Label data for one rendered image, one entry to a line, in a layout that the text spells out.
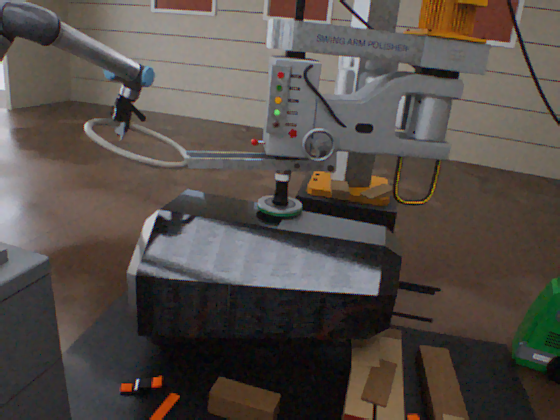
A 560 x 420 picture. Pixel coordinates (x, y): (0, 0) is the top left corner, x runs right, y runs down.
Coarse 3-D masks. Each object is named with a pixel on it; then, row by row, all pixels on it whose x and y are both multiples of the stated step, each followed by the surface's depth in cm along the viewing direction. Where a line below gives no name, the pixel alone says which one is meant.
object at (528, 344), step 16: (544, 288) 250; (544, 304) 236; (528, 320) 248; (544, 320) 235; (528, 336) 244; (544, 336) 237; (512, 352) 255; (528, 352) 243; (544, 352) 239; (544, 368) 242
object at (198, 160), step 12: (192, 156) 210; (204, 156) 211; (216, 156) 212; (228, 156) 212; (240, 156) 213; (252, 156) 213; (264, 156) 214; (312, 156) 216; (324, 156) 217; (192, 168) 201; (204, 168) 202; (216, 168) 202; (228, 168) 203; (240, 168) 204; (252, 168) 204; (264, 168) 205; (276, 168) 205; (288, 168) 206; (300, 168) 206; (312, 168) 207
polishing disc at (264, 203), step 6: (264, 198) 222; (270, 198) 223; (288, 198) 225; (258, 204) 215; (264, 204) 214; (270, 204) 215; (294, 204) 218; (300, 204) 219; (270, 210) 209; (276, 210) 209; (282, 210) 209; (288, 210) 210; (294, 210) 211
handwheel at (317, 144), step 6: (312, 132) 190; (324, 132) 191; (330, 132) 191; (306, 138) 191; (330, 138) 192; (318, 144) 192; (324, 144) 193; (318, 150) 193; (306, 156) 194; (318, 156) 195; (330, 156) 195; (318, 162) 196
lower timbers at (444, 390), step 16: (384, 336) 247; (400, 336) 248; (432, 352) 239; (448, 352) 240; (432, 368) 227; (448, 368) 227; (432, 384) 215; (448, 384) 216; (432, 400) 205; (448, 400) 205; (432, 416) 199; (464, 416) 196
